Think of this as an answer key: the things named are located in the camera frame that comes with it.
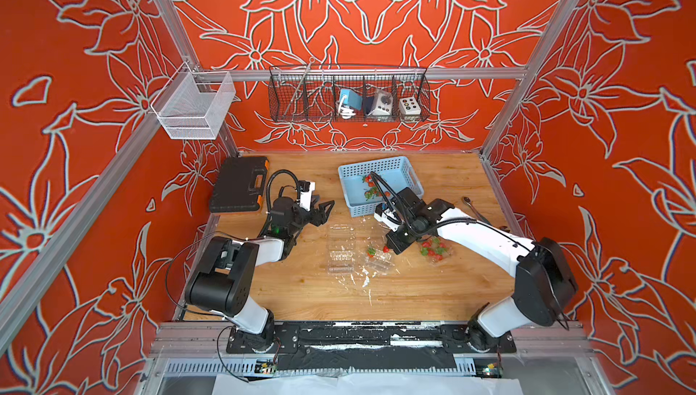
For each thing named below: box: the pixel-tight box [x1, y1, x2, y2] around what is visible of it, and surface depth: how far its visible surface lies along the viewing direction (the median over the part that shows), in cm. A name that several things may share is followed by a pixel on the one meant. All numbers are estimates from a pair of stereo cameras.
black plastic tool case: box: [210, 155, 270, 213], surface depth 104 cm
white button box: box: [398, 96, 422, 124], surface depth 96 cm
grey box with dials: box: [367, 89, 394, 122], surface depth 93 cm
